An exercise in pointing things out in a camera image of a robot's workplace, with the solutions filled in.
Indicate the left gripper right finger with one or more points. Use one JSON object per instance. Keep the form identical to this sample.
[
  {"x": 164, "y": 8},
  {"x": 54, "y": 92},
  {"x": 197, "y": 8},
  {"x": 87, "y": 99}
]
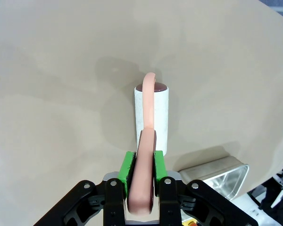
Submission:
[{"x": 202, "y": 207}]

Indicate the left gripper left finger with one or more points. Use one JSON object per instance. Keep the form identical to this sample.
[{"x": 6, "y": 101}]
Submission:
[{"x": 85, "y": 207}]

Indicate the yellow emergency stop box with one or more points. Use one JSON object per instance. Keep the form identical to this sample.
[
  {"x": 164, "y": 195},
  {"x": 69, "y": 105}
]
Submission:
[{"x": 191, "y": 223}]

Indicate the rectangular metal tin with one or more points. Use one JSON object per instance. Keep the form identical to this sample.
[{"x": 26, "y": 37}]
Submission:
[{"x": 226, "y": 181}]

